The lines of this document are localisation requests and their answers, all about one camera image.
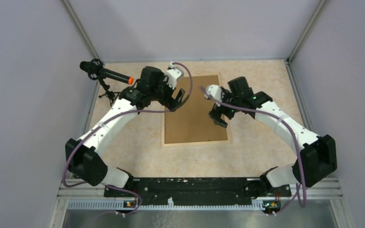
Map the black tripod microphone stand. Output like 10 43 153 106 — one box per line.
98 79 121 106

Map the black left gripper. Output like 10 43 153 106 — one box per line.
150 72 185 111

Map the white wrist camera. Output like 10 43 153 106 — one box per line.
204 85 223 101
165 61 184 90

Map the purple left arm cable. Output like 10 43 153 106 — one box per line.
61 62 193 218

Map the aluminium front rail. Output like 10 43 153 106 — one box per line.
49 177 355 228

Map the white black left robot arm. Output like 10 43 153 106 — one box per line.
65 62 185 196

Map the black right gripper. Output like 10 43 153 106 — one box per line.
208 88 241 128

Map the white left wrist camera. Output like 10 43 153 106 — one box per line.
165 61 184 90

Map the white wooden picture frame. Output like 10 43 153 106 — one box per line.
161 73 231 147

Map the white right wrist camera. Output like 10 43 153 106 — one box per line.
204 85 223 101

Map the black microphone orange tip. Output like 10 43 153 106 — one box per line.
79 59 134 85

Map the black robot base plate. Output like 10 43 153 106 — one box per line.
104 177 292 207

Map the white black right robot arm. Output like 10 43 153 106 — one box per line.
204 77 337 196

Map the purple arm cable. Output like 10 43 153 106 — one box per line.
200 85 308 217
61 62 193 218

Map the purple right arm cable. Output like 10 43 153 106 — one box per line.
200 85 308 217

